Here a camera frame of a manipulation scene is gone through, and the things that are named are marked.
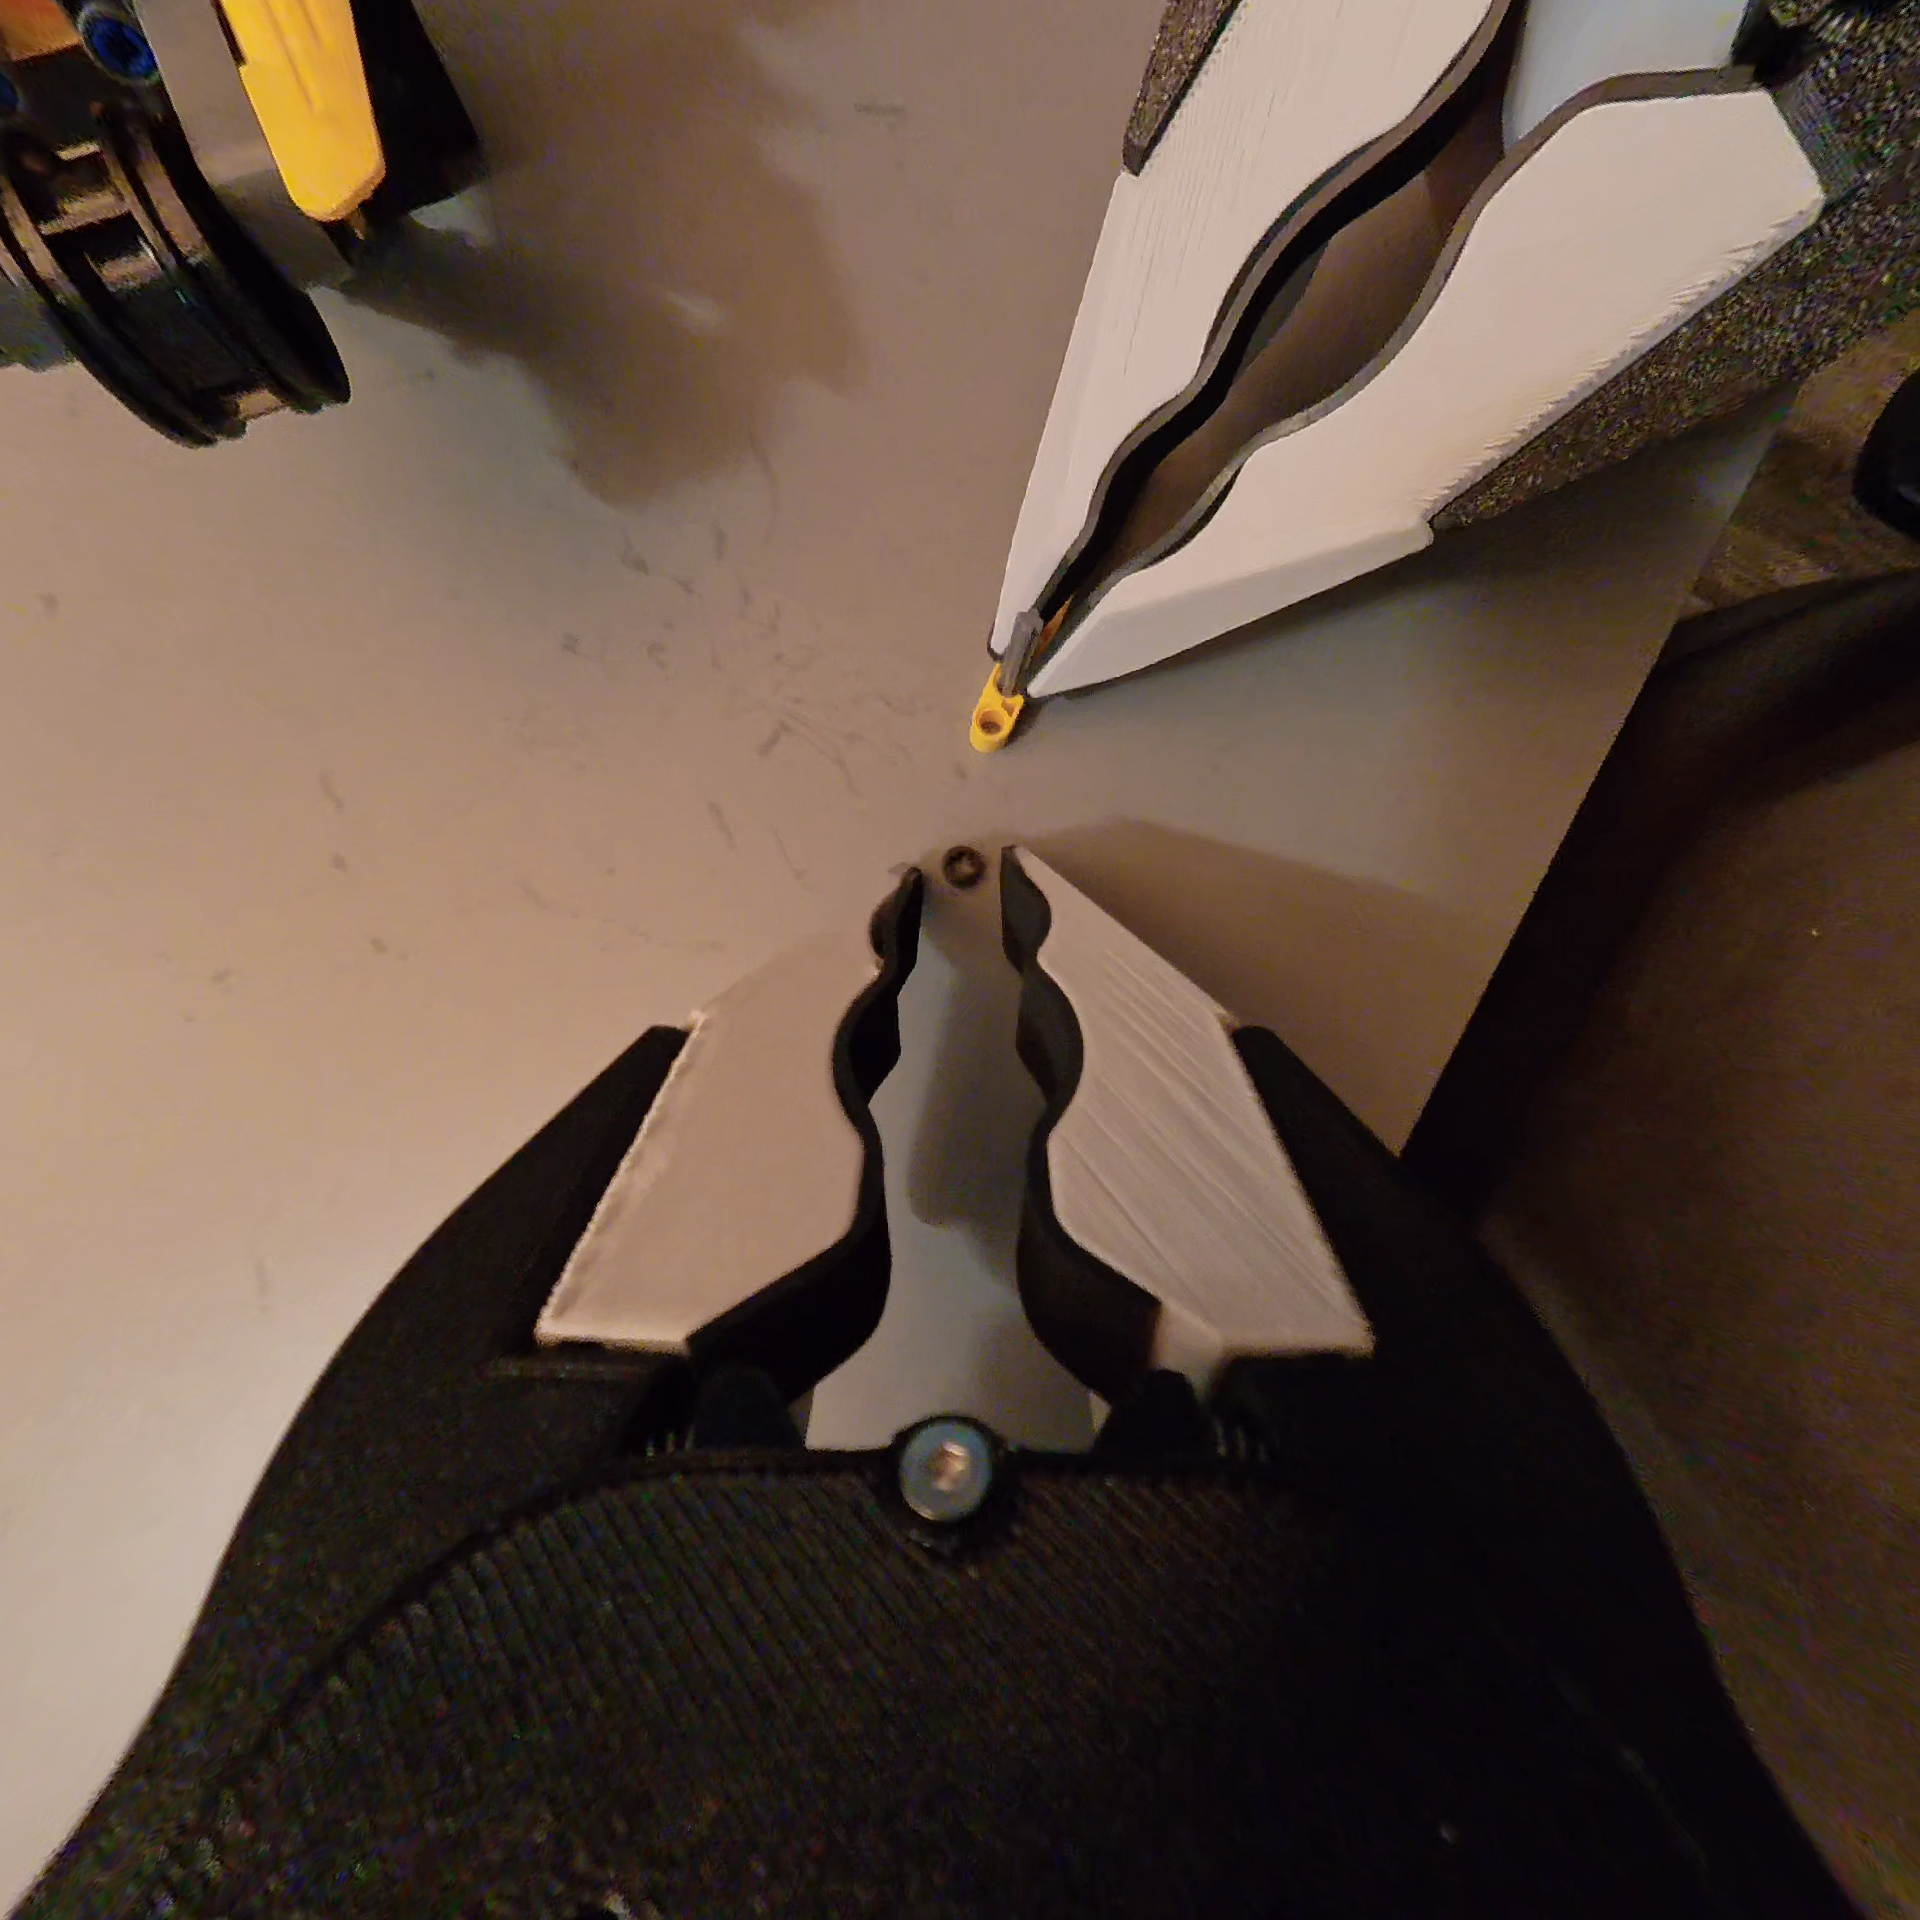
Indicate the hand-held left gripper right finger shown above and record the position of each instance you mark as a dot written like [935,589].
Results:
[1200,1184]

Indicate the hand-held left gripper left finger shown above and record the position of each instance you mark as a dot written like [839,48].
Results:
[705,1184]

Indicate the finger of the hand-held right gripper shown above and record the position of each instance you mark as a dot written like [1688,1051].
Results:
[1574,300]
[1200,254]

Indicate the dark grey toy axle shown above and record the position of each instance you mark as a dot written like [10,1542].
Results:
[1022,653]

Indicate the yellow perforated toy beam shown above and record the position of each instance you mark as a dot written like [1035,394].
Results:
[992,722]

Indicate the black chair armrest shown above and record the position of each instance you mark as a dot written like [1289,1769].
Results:
[1893,472]

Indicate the yellow and black toy vehicle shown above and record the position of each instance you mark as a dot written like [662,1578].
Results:
[315,104]

